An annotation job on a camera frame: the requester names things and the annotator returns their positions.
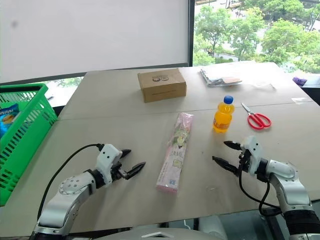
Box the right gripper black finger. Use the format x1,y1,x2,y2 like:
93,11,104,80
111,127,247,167
223,140,243,151
211,156,240,175

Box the black window frame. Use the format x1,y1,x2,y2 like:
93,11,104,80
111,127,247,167
187,0,196,68

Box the clear plastic wrapper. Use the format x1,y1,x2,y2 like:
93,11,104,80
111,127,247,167
249,80,277,91

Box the green plastic basket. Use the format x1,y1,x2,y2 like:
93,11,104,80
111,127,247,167
0,83,59,207

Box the grey robot torso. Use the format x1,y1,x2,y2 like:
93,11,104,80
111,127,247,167
93,215,229,240

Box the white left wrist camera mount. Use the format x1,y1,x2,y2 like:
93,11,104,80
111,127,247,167
95,143,124,187

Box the brown cardboard box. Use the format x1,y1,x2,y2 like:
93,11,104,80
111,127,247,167
136,67,188,104

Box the orange juice bottle blue cap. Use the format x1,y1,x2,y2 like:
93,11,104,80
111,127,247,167
212,95,236,134

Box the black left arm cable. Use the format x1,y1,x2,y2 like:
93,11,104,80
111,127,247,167
36,143,104,221

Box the stack of clear plastic bags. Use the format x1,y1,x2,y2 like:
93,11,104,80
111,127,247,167
199,67,244,88

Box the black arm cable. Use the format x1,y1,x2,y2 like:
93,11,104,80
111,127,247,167
237,149,285,216
36,143,104,221

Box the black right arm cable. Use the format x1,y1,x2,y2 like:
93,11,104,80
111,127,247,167
237,149,285,216

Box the long pink snack package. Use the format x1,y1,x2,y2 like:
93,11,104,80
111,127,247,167
155,112,195,197

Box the dark side table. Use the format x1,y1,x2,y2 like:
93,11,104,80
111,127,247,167
291,71,320,104

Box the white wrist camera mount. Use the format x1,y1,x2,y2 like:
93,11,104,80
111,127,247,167
95,143,124,187
240,135,264,176

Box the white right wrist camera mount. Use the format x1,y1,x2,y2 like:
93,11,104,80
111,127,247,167
240,135,264,176

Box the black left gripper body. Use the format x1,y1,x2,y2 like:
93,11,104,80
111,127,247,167
110,160,131,182

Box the red handled scissors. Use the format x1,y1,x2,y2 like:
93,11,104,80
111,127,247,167
240,102,272,131

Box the white roller blind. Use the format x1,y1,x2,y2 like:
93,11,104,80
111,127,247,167
0,0,190,85

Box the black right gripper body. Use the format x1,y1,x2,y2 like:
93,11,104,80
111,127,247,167
238,146,251,174

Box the blue snack bag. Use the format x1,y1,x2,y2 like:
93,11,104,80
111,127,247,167
0,102,21,140

